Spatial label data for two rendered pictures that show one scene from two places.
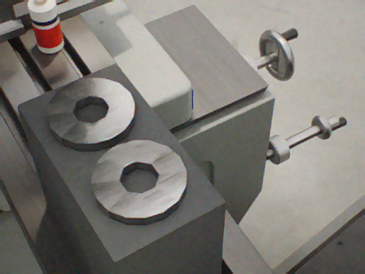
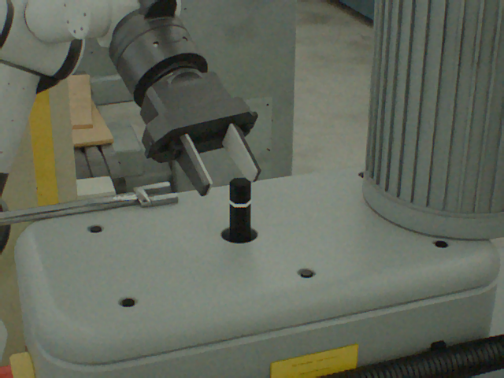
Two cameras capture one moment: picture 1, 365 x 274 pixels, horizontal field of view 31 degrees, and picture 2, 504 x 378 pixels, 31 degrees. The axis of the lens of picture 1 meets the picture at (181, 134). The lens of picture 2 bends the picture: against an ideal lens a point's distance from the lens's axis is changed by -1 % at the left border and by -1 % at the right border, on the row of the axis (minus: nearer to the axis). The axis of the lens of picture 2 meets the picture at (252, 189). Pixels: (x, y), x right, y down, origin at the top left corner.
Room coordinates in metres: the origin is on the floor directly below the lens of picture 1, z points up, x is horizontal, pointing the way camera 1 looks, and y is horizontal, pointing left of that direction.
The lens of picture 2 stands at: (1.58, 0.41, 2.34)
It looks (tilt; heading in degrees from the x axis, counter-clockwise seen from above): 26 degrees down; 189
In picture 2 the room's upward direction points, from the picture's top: straight up
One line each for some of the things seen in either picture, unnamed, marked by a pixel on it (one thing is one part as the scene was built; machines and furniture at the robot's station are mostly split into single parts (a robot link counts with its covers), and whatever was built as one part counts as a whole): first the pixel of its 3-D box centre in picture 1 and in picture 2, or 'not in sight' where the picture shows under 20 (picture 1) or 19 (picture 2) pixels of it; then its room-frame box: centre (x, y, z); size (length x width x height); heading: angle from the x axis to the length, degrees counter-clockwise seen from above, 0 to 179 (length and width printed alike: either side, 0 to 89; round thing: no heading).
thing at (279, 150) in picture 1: (306, 134); not in sight; (0.91, -0.27, 0.50); 0.22 x 0.06 x 0.06; 120
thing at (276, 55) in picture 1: (262, 61); not in sight; (1.02, -0.18, 0.62); 0.16 x 0.12 x 0.12; 120
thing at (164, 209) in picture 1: (122, 198); not in sight; (0.40, 0.07, 1.02); 0.22 x 0.12 x 0.20; 31
